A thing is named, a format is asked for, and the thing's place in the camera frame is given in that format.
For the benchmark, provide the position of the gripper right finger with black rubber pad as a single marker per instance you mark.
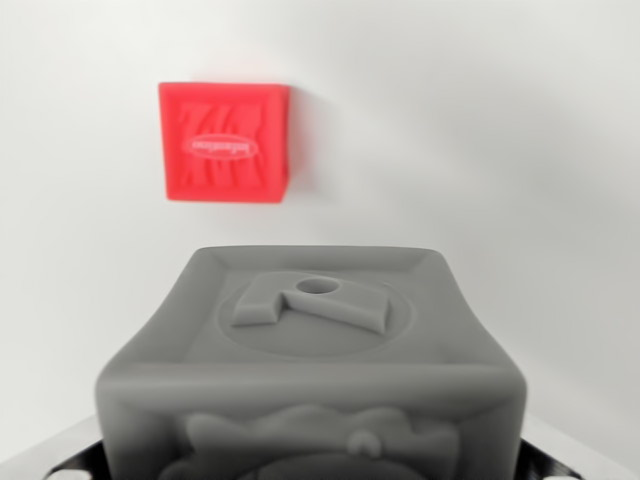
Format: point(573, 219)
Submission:
point(560, 455)

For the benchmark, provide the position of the gripper left finger with black rubber pad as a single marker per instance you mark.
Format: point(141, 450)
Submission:
point(60, 452)

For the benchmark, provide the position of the grey embossed toy cube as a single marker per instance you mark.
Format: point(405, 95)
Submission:
point(310, 380)

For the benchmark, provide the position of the red embossed toy cube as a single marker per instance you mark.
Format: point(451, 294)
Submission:
point(225, 145)

